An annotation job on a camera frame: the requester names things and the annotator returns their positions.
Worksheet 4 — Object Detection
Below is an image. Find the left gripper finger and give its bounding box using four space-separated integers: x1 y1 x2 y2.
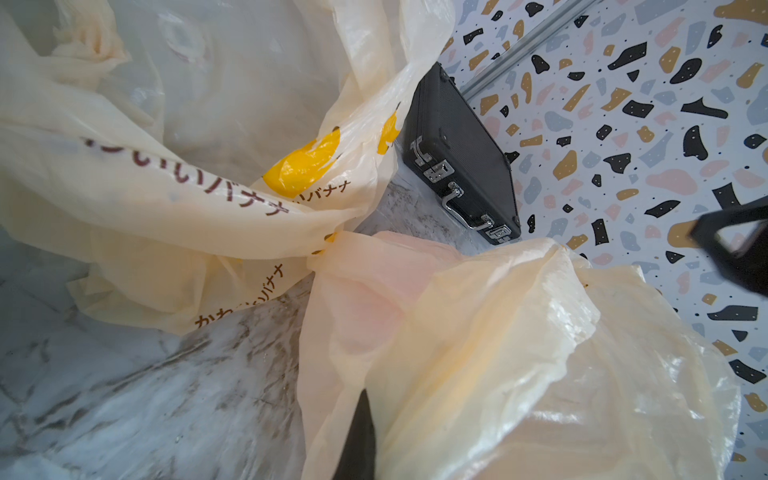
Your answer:
332 390 376 480

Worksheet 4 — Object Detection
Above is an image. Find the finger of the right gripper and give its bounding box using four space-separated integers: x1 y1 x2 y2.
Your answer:
689 196 767 297

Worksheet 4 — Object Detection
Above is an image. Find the beige plastic bag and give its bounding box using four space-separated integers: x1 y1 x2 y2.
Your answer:
297 232 740 479
1 1 455 335

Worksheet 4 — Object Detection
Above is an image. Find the black flat box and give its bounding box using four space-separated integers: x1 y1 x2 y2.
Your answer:
402 63 521 245

